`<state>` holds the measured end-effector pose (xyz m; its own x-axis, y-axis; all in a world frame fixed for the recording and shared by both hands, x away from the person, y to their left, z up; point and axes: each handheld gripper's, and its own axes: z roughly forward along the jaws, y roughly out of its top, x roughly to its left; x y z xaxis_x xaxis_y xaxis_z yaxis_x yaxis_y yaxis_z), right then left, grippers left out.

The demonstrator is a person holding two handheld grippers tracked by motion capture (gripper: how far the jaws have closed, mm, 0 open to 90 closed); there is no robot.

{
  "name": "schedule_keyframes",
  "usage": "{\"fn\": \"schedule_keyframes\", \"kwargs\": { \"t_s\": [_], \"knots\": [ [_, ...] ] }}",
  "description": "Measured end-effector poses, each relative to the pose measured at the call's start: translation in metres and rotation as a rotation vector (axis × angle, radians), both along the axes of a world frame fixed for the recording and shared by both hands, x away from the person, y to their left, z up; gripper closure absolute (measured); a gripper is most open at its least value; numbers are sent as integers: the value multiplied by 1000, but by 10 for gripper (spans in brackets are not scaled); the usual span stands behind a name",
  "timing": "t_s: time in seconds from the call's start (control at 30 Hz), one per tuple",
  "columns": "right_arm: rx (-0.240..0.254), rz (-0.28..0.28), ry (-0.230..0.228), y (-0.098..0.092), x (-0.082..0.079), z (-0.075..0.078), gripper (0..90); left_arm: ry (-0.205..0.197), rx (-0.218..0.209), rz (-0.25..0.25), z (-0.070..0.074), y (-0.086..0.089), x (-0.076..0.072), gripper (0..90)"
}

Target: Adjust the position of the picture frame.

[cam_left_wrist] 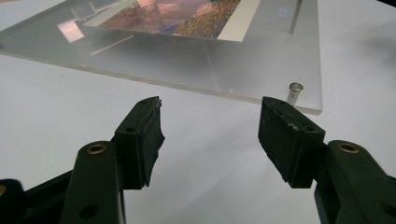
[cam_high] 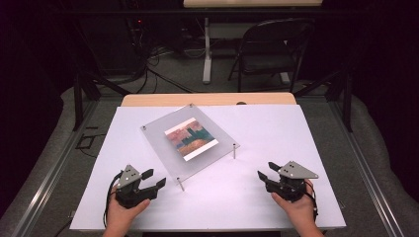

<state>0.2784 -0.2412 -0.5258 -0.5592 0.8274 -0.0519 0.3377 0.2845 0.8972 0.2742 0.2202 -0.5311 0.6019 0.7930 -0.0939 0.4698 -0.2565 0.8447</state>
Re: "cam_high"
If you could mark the white table mat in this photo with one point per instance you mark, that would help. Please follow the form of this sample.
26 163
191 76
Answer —
263 141

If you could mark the aluminium rail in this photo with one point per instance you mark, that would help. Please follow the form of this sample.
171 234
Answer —
365 177
49 177

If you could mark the person's right hand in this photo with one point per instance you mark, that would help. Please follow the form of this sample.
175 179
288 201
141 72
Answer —
298 210

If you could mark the black folding chair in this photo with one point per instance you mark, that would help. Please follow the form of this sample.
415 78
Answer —
273 49

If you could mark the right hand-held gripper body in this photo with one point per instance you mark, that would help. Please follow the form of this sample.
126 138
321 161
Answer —
290 184

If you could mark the wooden table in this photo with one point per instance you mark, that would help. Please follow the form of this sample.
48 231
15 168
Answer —
204 99

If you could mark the black metal stand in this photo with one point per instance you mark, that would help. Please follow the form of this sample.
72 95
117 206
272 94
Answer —
346 98
79 98

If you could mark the dark equipment with red light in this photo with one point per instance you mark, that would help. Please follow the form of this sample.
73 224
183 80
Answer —
138 24

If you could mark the clear acrylic photo frame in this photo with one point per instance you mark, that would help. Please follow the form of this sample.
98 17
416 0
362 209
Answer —
158 144

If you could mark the white desk leg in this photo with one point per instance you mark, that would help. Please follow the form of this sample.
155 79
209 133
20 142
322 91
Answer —
207 56

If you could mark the light wooden desk top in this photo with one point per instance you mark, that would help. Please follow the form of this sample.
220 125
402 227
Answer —
252 3

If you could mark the person's left hand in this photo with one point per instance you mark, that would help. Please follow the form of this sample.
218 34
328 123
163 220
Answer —
122 214

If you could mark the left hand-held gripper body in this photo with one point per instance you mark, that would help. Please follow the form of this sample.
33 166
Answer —
129 192

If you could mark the colourful painted photo print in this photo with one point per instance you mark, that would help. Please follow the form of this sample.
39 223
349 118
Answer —
191 138

